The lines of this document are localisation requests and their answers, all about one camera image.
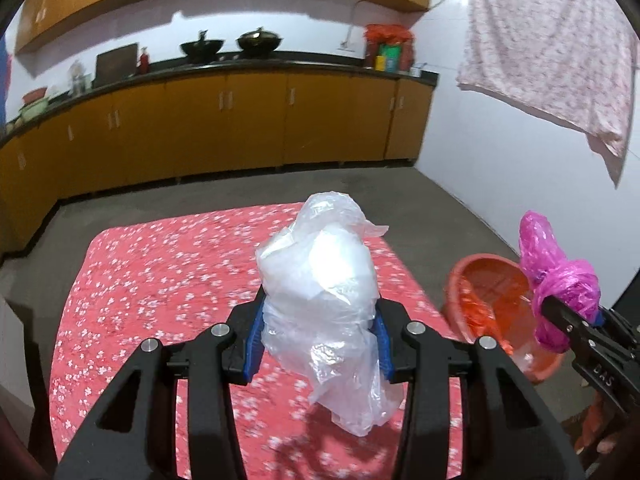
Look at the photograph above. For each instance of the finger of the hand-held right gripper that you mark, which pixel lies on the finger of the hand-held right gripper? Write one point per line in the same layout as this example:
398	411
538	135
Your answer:
562	316

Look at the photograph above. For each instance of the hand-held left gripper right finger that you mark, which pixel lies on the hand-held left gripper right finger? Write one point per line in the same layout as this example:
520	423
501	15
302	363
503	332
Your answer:
384	357

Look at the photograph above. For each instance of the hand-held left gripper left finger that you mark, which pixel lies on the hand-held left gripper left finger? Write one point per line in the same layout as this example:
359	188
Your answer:
252	347

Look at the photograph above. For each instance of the magenta plastic bag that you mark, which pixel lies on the magenta plastic bag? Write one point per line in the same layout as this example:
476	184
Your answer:
565	285

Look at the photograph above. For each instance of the red plastic basin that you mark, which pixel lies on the red plastic basin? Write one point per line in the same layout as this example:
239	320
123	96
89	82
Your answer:
495	285

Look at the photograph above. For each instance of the orange plastic bag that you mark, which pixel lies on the orange plastic bag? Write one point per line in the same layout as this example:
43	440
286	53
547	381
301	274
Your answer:
480	315

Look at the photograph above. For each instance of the clear white plastic bag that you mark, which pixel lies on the clear white plastic bag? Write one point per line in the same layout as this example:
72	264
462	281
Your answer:
325	280

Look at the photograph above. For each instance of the person's right hand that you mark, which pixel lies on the person's right hand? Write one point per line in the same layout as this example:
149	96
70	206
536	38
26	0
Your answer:
597	425

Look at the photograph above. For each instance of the red floral tablecloth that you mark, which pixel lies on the red floral tablecloth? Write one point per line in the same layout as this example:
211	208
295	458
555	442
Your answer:
150	285

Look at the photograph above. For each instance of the orange kitchen base cabinets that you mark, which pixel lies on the orange kitchen base cabinets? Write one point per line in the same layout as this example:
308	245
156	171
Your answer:
200	120

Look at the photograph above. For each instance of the pink floral hanging cloth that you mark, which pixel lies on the pink floral hanging cloth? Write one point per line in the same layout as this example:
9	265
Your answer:
545	35

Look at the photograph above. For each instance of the small metal pot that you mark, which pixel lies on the small metal pot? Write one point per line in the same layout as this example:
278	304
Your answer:
419	70

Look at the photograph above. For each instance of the yellow container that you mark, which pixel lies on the yellow container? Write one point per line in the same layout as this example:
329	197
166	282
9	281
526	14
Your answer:
380	63

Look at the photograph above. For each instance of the green container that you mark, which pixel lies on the green container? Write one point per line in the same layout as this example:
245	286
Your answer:
392	57

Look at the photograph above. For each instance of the black open wok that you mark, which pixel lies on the black open wok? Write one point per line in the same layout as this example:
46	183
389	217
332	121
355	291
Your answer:
201	47

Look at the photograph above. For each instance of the red bottle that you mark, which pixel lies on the red bottle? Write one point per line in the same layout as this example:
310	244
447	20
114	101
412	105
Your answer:
143	61

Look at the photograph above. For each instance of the black wok with lid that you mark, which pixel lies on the black wok with lid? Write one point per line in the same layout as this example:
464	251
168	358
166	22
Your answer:
259	41

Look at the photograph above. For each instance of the brown cutting board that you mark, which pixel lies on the brown cutting board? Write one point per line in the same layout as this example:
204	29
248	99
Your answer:
116	65

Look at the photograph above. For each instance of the glass jar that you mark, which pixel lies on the glass jar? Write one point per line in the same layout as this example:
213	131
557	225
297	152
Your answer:
80	79

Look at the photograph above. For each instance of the red plastic bag on counter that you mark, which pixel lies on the red plastic bag on counter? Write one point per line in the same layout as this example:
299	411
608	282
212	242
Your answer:
387	34

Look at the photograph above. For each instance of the stacked small basins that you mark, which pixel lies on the stacked small basins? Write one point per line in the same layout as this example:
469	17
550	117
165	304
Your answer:
35	105

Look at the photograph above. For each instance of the long orange wall cabinets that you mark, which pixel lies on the long orange wall cabinets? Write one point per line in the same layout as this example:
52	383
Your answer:
85	0

